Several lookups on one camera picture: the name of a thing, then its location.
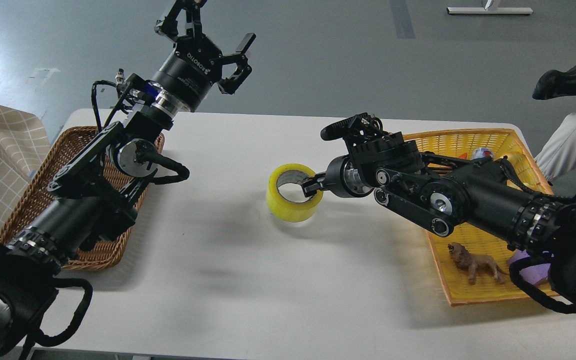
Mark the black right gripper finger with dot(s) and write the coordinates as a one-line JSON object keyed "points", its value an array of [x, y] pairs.
{"points": [[312, 185]]}

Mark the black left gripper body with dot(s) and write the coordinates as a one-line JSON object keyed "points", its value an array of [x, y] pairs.
{"points": [[187, 73]]}

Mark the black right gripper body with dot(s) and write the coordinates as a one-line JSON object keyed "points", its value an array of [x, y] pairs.
{"points": [[342, 179]]}

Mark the yellow tape roll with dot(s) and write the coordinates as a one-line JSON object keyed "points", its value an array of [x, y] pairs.
{"points": [[286, 209]]}

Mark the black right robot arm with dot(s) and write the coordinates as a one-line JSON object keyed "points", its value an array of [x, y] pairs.
{"points": [[438, 192]]}

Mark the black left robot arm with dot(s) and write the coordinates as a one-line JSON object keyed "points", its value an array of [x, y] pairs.
{"points": [[40, 308]]}

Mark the small drink can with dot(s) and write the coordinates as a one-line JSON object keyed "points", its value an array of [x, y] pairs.
{"points": [[482, 152]]}

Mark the brown toy lion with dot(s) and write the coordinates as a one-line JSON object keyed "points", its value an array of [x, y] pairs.
{"points": [[471, 262]]}

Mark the yellow plastic basket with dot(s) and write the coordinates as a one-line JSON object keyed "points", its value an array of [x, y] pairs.
{"points": [[454, 143]]}

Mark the purple foam block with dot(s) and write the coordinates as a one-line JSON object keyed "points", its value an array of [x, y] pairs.
{"points": [[536, 275]]}

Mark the white trouser leg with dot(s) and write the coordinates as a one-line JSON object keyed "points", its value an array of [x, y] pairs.
{"points": [[558, 155]]}

